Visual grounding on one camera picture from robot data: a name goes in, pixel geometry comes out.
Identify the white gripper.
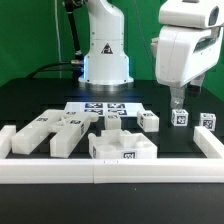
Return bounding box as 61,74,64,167
155,26,221,109

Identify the white chair seat part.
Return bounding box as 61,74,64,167
88,129,157,159

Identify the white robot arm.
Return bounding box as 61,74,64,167
63,0,224,109

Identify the white right fence block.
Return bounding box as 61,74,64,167
193,126,224,159

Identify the white fence block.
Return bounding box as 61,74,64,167
193,126,224,159
0,125,16,159

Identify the white tag sheet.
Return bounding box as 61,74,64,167
64,102,144,117

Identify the white front fence bar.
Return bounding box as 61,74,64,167
0,159,224,184

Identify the white left fence block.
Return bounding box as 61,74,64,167
0,125,16,159

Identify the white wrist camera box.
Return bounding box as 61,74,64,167
159,0,224,29

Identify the black cable bundle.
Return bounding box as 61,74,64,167
27,0,85,80

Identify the white chair back frame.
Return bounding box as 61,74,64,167
12,109,99,158

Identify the thin grey cable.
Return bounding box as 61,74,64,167
54,0,63,80

